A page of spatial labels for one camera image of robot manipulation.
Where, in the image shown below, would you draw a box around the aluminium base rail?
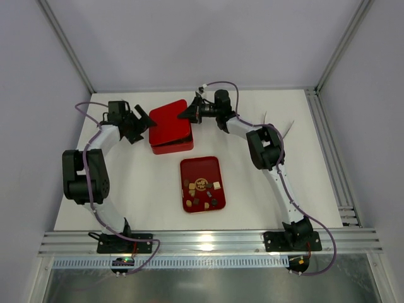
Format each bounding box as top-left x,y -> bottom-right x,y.
38,227 -> 383,257

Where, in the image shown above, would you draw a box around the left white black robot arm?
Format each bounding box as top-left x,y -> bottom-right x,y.
62,100 -> 157,254

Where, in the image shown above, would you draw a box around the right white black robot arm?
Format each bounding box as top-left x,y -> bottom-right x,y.
177,90 -> 316,251

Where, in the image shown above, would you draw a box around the right aluminium frame post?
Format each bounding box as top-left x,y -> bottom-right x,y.
315,0 -> 374,94

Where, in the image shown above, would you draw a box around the white slotted cable duct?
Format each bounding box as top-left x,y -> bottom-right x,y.
52,255 -> 289,270

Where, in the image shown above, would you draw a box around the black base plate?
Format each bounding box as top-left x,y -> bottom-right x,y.
88,232 -> 153,254
263,231 -> 323,253

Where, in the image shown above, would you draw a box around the aluminium frame post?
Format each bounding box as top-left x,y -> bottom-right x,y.
36,0 -> 96,94
315,0 -> 374,94

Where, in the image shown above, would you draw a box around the metal serving tongs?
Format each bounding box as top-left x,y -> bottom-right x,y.
262,111 -> 295,138

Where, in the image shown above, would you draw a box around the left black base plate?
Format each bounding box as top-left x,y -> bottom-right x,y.
88,232 -> 153,254

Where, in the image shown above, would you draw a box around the red chocolate tray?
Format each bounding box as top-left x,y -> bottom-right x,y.
179,156 -> 226,213

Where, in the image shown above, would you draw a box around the red compartment chocolate box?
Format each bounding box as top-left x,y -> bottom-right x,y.
149,128 -> 194,155

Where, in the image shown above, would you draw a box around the left aluminium frame post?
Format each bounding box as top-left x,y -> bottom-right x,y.
36,0 -> 96,94

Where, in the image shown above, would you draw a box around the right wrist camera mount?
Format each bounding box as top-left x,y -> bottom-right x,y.
195,84 -> 208,98

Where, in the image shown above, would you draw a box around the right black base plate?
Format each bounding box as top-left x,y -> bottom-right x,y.
263,231 -> 323,253

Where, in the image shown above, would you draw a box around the red box lid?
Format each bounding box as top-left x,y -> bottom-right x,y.
149,99 -> 192,147

